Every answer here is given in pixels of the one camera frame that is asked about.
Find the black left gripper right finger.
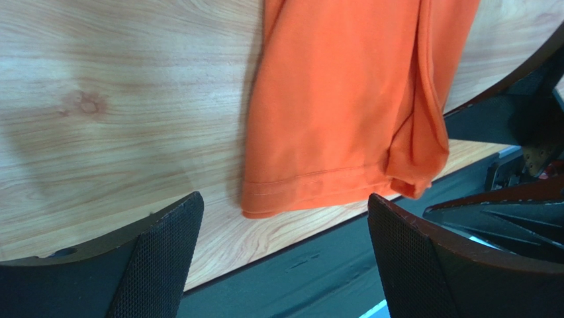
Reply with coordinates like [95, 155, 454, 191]
[368, 193, 563, 317]

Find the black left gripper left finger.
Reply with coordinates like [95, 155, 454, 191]
[1, 191, 204, 317]

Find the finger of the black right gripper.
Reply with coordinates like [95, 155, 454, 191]
[423, 176, 563, 264]
[445, 26, 563, 146]

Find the orange t shirt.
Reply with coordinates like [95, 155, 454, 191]
[241, 1, 479, 219]

